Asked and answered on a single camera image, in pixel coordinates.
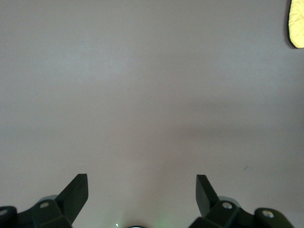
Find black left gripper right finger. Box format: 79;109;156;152
187;174;296;228

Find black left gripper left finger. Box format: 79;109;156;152
0;173;89;228

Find yellow quilted oven mitt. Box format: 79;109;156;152
286;0;304;49

